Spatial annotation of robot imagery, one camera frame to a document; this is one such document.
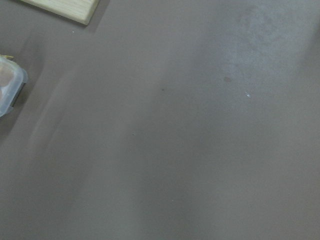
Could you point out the clear plastic egg box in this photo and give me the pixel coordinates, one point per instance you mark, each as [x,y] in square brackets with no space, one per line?
[12,80]

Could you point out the wooden cutting board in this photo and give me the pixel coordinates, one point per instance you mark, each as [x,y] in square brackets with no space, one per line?
[80,11]

